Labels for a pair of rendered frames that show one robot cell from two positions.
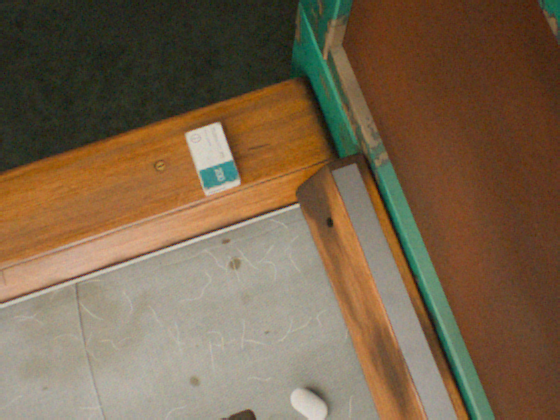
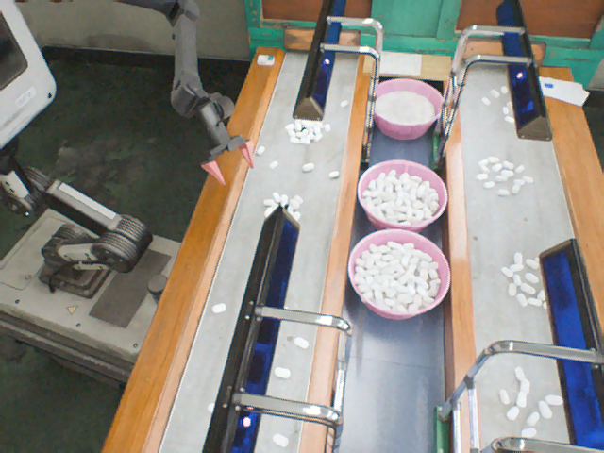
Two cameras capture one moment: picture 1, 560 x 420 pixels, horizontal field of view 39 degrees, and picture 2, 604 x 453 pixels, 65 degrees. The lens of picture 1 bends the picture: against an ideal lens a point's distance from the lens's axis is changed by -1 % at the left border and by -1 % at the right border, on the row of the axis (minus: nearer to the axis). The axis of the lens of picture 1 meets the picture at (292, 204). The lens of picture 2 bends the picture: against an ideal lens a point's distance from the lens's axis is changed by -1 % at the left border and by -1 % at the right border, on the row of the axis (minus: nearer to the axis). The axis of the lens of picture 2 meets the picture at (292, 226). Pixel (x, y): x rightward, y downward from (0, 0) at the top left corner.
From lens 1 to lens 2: 162 cm
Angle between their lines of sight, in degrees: 29
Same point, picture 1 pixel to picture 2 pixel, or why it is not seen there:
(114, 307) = (284, 89)
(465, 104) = not seen: outside the picture
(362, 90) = (275, 18)
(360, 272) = (308, 34)
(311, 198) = (288, 41)
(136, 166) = (257, 72)
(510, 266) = not seen: outside the picture
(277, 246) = (291, 64)
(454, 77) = not seen: outside the picture
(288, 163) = (275, 53)
